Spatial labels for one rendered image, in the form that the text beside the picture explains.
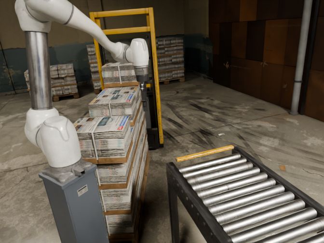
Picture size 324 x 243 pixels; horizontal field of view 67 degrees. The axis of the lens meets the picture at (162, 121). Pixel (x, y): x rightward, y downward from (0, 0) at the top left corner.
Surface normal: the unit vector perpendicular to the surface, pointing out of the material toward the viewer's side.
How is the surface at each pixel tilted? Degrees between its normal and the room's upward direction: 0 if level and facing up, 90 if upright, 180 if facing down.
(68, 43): 90
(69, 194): 90
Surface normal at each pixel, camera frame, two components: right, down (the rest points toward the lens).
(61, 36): 0.32, 0.33
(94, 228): 0.81, 0.15
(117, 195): -0.03, 0.37
